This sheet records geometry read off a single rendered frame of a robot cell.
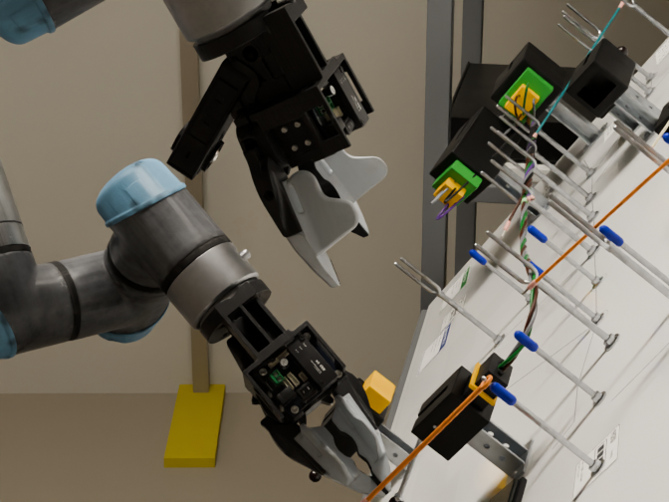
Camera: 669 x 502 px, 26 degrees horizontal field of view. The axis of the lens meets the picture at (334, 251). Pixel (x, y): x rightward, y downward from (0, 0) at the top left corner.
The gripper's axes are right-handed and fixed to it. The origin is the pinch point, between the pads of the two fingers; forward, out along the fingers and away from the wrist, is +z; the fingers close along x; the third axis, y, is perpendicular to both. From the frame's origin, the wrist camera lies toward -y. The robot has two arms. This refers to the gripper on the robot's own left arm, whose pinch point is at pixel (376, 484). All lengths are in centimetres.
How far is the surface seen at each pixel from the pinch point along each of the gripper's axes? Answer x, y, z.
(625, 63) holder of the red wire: 53, -20, -19
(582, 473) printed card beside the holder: 9.3, 21.0, 10.6
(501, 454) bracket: 8.4, 7.8, 5.3
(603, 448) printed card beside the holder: 11.5, 21.8, 10.3
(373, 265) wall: 64, -226, -60
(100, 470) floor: -20, -217, -61
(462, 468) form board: 8.1, -8.4, 3.3
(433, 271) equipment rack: 37, -79, -24
